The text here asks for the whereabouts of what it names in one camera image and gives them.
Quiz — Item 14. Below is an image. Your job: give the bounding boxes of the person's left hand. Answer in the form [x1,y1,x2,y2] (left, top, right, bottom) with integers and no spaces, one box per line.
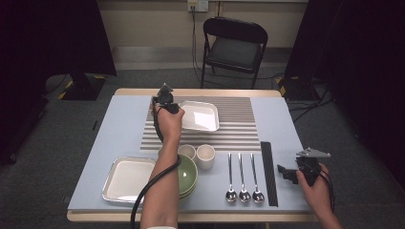
[153,106,186,145]

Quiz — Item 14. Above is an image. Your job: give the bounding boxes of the white ceramic cup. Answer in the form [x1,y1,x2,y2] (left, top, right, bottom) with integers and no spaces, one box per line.
[196,144,217,171]
[177,144,197,161]

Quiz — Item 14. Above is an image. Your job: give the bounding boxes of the black stand base striped tape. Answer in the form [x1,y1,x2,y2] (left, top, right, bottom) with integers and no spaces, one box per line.
[56,70,108,101]
[275,75,319,102]

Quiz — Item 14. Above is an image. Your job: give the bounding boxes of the striped placemat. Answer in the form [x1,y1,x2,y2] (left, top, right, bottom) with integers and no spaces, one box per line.
[139,95,262,152]

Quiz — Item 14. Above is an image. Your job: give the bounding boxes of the person's right hand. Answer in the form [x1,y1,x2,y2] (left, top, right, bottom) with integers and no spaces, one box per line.
[295,165,333,213]

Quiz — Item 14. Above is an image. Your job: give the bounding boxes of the white wall outlet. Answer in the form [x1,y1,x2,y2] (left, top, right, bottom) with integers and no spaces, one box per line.
[186,0,209,13]

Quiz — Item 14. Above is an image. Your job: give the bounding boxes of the row of black chopsticks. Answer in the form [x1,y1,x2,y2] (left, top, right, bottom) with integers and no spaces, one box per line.
[260,141,279,208]

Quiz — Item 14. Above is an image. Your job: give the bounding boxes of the light blue table mat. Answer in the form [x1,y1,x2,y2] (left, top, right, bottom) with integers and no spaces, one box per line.
[67,94,311,214]

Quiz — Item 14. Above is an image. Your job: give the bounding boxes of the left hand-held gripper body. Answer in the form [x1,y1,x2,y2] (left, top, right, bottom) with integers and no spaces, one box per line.
[152,83,175,108]

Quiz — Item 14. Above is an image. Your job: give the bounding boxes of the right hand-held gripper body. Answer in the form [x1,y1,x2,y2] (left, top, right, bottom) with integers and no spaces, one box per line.
[295,147,331,186]

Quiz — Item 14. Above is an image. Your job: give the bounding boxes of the black folding chair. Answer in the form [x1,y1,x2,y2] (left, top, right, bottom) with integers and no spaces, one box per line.
[200,16,269,90]

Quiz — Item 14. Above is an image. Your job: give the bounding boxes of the square white plate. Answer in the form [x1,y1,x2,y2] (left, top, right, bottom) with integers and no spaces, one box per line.
[101,156,157,204]
[178,100,221,133]

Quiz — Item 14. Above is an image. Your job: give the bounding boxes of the black curtain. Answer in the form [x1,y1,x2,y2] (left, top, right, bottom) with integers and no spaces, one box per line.
[284,0,405,192]
[0,0,117,166]

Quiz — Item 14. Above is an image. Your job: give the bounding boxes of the long metal spoon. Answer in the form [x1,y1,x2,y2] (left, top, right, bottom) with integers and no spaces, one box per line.
[224,153,239,203]
[237,153,252,203]
[249,153,266,204]

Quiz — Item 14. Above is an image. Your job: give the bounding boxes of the black floor cables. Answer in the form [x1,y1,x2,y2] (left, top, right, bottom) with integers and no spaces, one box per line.
[286,80,335,125]

